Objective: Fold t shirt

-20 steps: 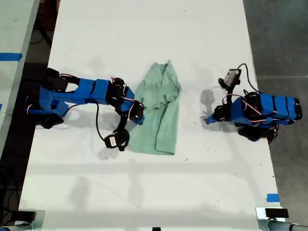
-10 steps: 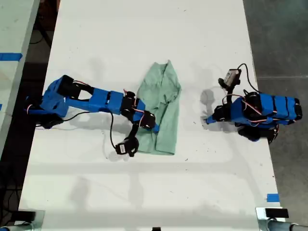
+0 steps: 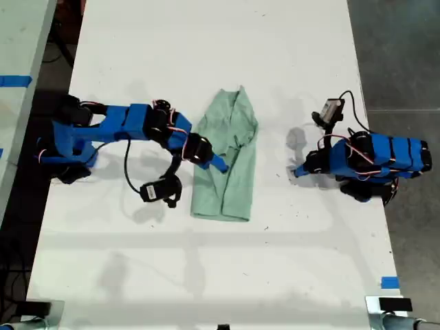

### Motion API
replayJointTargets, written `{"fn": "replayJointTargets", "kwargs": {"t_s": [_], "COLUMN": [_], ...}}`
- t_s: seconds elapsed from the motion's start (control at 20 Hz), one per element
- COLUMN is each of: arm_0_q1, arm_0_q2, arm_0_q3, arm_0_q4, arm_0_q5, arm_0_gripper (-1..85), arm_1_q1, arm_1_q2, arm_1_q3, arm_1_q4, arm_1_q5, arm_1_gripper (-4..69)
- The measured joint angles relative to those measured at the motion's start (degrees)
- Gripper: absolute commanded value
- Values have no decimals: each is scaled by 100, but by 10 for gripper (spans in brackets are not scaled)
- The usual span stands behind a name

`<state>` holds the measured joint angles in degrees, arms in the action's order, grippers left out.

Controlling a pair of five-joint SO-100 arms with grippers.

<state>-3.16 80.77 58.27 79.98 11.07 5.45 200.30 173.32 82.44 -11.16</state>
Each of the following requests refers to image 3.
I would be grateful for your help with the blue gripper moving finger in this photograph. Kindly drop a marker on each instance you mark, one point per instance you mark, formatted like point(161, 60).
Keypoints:
point(203, 165)
point(303, 173)

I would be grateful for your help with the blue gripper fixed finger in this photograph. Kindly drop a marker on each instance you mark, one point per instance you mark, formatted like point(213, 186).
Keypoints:
point(302, 167)
point(219, 164)

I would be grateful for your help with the pale green T-shirt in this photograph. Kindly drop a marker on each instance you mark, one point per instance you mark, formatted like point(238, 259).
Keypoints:
point(237, 192)

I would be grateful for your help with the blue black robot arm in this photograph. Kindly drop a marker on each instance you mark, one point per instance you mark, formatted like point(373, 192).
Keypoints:
point(388, 158)
point(117, 125)

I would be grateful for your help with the square blue tape piece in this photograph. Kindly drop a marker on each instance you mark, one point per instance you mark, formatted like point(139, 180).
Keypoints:
point(389, 282)

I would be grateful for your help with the small black box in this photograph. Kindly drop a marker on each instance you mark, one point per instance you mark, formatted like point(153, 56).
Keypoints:
point(395, 304)
point(34, 308)

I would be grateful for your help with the small black clip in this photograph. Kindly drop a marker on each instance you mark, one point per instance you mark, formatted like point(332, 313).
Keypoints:
point(223, 327)

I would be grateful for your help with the grey metal pipe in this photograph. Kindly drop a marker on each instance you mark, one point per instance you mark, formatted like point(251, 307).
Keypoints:
point(409, 323)

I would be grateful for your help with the long blue tape strip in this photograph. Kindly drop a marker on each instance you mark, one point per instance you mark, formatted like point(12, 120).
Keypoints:
point(15, 81)

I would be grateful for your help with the pale side table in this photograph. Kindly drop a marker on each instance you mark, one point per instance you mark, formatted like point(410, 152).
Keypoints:
point(20, 41)

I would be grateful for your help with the black camera stalk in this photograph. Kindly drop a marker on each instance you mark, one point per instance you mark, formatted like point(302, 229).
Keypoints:
point(324, 122)
point(173, 166)

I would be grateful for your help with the black labelled camera box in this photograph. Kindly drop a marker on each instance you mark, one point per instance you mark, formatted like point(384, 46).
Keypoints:
point(156, 190)

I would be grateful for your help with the grey black camera box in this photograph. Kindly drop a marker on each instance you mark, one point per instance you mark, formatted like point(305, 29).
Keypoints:
point(332, 108)

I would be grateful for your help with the metal table bracket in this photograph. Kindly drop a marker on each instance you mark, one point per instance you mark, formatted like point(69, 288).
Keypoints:
point(373, 314)
point(56, 314)

